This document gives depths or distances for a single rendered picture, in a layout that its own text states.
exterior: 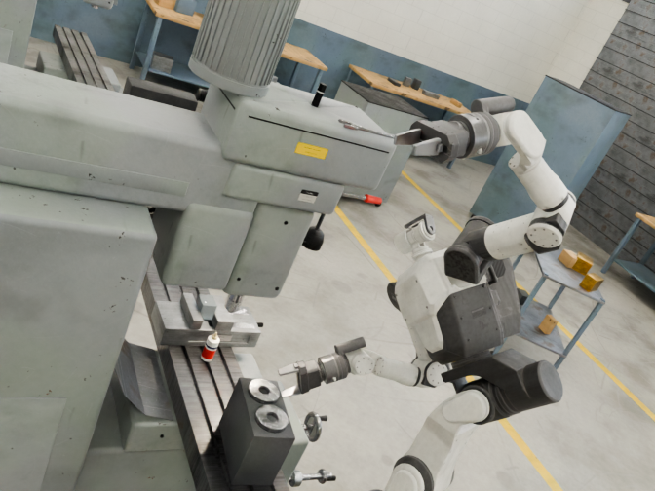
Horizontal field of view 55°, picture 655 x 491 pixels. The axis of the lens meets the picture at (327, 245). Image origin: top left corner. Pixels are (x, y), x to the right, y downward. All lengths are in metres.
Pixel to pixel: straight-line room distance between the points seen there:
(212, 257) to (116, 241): 0.32
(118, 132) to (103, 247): 0.26
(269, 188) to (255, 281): 0.31
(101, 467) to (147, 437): 0.17
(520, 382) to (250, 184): 0.87
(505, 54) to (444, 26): 1.31
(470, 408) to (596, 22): 9.82
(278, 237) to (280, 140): 0.31
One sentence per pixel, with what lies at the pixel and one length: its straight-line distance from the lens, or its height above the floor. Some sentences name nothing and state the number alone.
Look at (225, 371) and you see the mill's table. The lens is 2.16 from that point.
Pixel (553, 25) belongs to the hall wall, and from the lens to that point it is 11.19.
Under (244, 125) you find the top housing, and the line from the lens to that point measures 1.52.
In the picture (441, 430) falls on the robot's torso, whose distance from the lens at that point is 1.91.
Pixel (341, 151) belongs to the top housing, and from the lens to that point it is 1.65.
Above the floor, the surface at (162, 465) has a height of 0.68.
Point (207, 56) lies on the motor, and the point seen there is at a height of 1.94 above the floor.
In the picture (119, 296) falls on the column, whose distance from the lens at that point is 1.57.
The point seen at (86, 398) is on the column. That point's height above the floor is 1.05.
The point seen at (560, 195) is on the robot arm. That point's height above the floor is 2.01.
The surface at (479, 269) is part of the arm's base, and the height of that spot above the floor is 1.71.
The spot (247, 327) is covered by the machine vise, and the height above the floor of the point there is 1.03.
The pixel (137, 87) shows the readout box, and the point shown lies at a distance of 1.89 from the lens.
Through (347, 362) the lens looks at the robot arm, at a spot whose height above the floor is 1.19.
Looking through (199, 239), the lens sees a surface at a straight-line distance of 1.65.
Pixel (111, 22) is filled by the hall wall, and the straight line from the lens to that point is 8.29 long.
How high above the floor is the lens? 2.28
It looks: 24 degrees down
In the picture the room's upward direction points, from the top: 25 degrees clockwise
